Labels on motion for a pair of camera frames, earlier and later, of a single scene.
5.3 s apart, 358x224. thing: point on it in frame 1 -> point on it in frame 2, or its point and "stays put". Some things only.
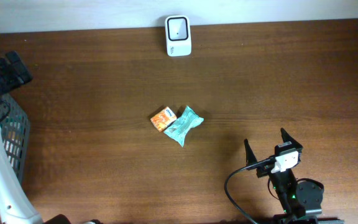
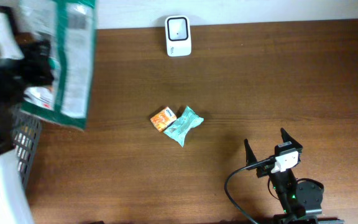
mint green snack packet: (178, 130) stays put
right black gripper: (250, 157) stays put
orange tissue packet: (163, 119) stays put
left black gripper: (18, 66) -> (38, 71)
